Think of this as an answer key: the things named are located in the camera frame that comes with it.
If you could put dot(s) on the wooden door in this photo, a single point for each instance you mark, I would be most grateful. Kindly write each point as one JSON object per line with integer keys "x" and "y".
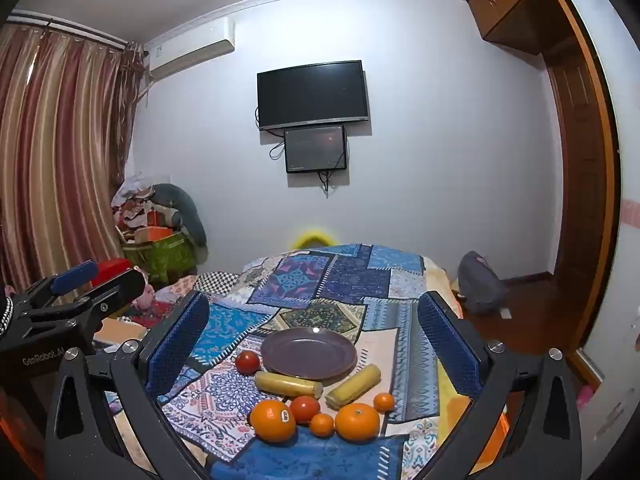
{"x": 580, "y": 160}

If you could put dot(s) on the cardboard piece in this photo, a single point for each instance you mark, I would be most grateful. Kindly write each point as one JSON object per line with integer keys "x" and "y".
{"x": 120, "y": 330}

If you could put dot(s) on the pink plush toy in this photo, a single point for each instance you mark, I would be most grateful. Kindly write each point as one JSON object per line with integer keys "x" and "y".
{"x": 145, "y": 300}

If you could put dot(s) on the curtain rod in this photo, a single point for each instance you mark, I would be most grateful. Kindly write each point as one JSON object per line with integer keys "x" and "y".
{"x": 65, "y": 27}

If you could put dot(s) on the wooden overhead cabinet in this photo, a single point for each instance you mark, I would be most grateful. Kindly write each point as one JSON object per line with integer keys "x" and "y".
{"x": 510, "y": 10}

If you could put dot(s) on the grey bag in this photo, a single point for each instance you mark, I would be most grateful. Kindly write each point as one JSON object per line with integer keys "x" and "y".
{"x": 480, "y": 282}

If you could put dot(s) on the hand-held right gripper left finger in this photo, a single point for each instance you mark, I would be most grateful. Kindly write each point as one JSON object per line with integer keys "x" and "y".
{"x": 175, "y": 345}

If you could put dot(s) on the striped brown curtain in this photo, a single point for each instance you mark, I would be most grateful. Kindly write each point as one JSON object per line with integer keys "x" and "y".
{"x": 60, "y": 160}

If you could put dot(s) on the orange bedsheet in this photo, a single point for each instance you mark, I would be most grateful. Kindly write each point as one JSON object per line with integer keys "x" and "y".
{"x": 495, "y": 437}

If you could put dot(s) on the small black wall monitor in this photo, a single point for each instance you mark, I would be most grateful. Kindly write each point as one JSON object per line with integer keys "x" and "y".
{"x": 315, "y": 149}

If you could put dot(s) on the black wall television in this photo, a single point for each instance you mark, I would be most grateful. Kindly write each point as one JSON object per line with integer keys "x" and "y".
{"x": 312, "y": 92}

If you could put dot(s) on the red object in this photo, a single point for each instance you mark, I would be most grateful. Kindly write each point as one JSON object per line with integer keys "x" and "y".
{"x": 112, "y": 266}

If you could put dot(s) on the green storage box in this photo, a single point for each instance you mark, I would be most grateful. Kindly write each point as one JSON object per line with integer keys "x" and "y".
{"x": 160, "y": 257}

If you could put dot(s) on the brown round plate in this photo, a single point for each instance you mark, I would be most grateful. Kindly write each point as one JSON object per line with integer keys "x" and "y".
{"x": 310, "y": 355}

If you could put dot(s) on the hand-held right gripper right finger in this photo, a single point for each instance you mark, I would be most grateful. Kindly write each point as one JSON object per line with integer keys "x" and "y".
{"x": 447, "y": 345}

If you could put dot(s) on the small orange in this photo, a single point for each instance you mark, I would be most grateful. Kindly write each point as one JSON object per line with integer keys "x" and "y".
{"x": 321, "y": 424}
{"x": 384, "y": 402}

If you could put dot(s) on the corn cob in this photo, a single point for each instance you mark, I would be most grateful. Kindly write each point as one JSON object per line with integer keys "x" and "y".
{"x": 352, "y": 385}
{"x": 287, "y": 384}

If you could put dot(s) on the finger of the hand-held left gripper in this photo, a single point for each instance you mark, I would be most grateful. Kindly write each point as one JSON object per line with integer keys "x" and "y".
{"x": 75, "y": 274}
{"x": 117, "y": 285}

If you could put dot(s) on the patchwork patterned blanket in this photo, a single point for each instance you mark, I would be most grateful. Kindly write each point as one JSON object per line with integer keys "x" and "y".
{"x": 310, "y": 280}

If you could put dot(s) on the black-white checkered cloth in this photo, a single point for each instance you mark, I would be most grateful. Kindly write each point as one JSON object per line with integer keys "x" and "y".
{"x": 217, "y": 281}

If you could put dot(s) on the pile of clothes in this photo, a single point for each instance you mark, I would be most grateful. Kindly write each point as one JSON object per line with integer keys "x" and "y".
{"x": 132, "y": 197}

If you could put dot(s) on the white air conditioner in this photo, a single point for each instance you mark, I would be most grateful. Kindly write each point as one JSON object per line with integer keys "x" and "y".
{"x": 192, "y": 47}

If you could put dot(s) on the large orange with sticker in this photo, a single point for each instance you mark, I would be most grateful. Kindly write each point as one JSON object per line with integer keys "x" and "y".
{"x": 272, "y": 420}

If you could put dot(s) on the orange box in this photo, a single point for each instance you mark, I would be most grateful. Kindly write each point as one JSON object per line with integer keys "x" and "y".
{"x": 152, "y": 234}

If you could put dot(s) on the red tomato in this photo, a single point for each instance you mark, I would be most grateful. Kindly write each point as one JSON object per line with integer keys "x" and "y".
{"x": 247, "y": 362}
{"x": 305, "y": 408}

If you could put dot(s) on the yellow round object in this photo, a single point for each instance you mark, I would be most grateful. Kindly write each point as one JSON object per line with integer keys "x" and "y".
{"x": 312, "y": 237}

